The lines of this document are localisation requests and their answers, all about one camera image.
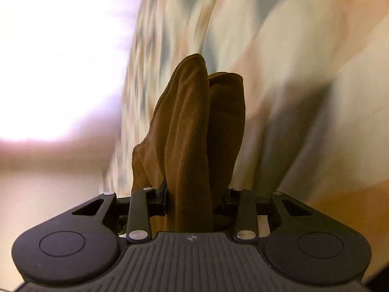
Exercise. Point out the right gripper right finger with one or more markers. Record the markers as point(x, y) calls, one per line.
point(297, 241)

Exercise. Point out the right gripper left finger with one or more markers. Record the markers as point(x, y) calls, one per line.
point(84, 242)

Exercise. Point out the brown long-sleeve shirt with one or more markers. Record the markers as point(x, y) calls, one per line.
point(192, 145)

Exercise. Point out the pink sheer curtain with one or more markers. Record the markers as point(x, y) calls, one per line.
point(90, 143)

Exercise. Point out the checkered pastel quilt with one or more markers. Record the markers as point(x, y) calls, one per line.
point(315, 76)

